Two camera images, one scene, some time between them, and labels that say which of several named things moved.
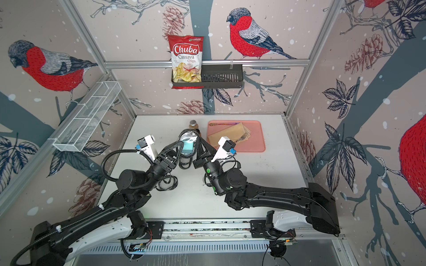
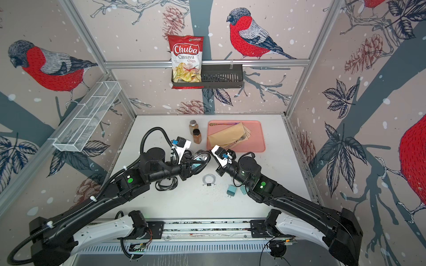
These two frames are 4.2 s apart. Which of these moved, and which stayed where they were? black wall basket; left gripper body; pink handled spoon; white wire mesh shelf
Moved: left gripper body
Stayed: white wire mesh shelf; pink handled spoon; black wall basket
